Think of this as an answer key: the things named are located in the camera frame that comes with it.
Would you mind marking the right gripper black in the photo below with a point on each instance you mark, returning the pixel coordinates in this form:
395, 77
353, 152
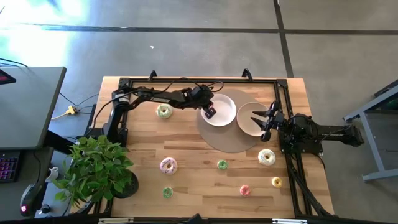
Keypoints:
275, 122

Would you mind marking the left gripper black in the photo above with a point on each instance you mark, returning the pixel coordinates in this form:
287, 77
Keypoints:
200, 95

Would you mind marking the large pale green frosted donut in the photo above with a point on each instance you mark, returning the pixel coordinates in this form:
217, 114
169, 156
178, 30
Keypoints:
159, 111

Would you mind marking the small green frosted donut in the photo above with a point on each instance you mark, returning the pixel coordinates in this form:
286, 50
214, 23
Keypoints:
164, 193
219, 165

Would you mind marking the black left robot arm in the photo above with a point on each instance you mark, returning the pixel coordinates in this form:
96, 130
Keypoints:
155, 97

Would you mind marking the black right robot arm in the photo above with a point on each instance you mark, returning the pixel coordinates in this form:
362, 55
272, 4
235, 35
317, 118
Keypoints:
329, 131

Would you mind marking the white round plate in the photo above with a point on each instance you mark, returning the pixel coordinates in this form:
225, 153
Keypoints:
225, 109

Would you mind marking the beige bowl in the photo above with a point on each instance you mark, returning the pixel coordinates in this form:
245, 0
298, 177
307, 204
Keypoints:
247, 126

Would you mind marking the round tan placemat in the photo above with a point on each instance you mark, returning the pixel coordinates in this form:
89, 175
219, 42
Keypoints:
224, 140

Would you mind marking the large white frosted donut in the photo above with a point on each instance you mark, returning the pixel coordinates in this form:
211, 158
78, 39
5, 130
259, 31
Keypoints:
261, 157

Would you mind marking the black table clamp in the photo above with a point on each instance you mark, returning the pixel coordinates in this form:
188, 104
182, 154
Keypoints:
247, 73
152, 74

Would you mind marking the small yellow frosted donut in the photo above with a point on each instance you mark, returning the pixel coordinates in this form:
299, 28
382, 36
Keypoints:
273, 182

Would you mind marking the large pink frosted donut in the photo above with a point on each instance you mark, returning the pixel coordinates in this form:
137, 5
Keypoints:
163, 166

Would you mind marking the small pink frosted donut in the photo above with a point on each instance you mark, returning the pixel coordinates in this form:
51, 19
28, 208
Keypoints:
242, 190

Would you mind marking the grey metal table stand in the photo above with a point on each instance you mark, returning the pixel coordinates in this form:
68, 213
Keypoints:
370, 137

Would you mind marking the black plant pot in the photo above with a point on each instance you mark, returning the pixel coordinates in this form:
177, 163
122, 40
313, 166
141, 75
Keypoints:
131, 186

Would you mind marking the green leafy plant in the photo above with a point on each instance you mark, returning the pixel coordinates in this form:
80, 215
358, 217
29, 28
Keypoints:
96, 168

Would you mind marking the small white pitcher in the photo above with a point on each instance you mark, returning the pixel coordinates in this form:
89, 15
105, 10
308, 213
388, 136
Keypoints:
52, 175

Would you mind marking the grey side desk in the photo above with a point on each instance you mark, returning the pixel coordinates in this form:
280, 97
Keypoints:
28, 109

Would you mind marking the small black round object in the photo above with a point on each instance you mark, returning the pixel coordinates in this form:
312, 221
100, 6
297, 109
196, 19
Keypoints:
45, 208

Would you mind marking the black computer mouse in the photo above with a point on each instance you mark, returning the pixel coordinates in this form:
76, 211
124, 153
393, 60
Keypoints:
29, 199

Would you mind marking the black device with red light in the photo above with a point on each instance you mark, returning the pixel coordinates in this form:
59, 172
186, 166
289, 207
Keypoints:
5, 77

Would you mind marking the backlit black keyboard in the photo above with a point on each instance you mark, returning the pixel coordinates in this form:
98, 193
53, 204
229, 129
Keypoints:
9, 166

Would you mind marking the black aluminium table frame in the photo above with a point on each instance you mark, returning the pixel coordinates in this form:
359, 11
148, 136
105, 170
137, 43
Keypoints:
248, 81

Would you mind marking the silver metal bracket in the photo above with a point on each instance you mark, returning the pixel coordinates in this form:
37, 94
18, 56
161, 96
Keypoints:
289, 221
115, 220

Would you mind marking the black table-level camera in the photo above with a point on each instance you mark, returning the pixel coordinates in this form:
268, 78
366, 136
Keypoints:
196, 219

